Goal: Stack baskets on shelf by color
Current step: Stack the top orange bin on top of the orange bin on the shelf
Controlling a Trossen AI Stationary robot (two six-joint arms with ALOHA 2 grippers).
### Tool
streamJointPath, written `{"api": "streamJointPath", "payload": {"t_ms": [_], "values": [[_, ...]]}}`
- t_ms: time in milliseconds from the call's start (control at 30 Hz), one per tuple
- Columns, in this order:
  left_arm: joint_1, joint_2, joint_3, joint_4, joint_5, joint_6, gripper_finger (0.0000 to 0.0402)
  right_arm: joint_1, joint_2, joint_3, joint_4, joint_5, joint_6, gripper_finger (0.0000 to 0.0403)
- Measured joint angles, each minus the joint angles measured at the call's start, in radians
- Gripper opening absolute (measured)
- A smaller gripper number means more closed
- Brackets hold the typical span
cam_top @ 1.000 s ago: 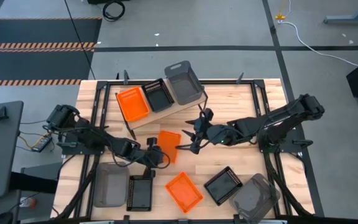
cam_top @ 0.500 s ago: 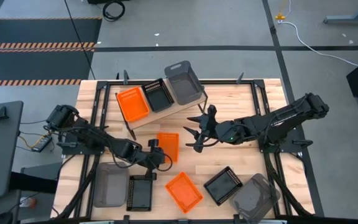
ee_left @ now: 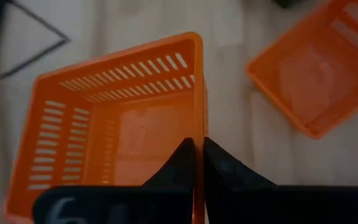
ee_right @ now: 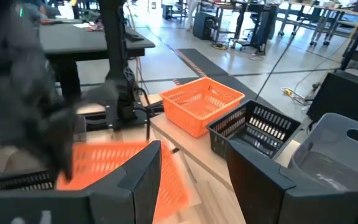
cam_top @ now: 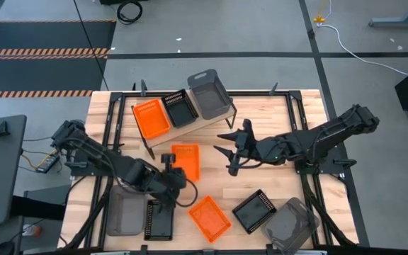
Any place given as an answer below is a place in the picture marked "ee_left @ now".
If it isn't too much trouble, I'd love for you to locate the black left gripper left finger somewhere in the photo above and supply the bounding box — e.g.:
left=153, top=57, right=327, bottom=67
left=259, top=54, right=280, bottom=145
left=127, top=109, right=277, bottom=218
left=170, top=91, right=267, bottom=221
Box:
left=32, top=138, right=197, bottom=224

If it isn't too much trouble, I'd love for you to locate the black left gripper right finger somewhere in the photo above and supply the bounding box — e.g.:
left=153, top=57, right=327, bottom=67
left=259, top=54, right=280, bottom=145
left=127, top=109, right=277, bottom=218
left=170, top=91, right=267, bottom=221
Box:
left=203, top=136, right=358, bottom=224

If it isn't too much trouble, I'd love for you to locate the orange slotted plastic basket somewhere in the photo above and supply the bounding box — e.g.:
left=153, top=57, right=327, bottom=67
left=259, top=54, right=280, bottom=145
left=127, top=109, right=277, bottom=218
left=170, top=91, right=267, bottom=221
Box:
left=245, top=0, right=358, bottom=140
left=3, top=30, right=209, bottom=224

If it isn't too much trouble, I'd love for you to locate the wooden shelf with black frame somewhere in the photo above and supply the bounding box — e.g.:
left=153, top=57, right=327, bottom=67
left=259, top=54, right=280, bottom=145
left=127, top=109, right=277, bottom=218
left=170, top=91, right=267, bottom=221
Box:
left=0, top=0, right=71, bottom=80

